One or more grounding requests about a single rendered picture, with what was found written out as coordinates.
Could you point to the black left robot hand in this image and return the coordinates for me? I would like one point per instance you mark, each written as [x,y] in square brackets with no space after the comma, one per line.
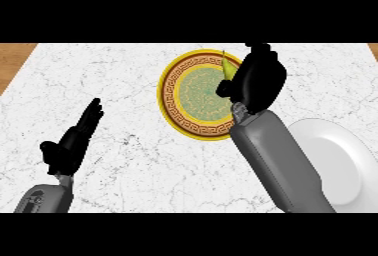
[74,143]

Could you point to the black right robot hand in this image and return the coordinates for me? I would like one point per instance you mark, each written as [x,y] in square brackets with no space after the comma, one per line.
[260,80]

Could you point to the yellow-green pear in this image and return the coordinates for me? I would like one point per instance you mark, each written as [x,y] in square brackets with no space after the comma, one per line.
[228,70]

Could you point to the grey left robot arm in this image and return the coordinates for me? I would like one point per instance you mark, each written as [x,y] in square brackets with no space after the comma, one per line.
[46,196]

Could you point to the yellow patterned plate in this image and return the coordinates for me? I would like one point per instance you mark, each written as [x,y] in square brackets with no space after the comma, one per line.
[197,96]

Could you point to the white plate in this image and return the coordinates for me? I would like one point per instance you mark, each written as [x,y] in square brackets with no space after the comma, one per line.
[340,166]

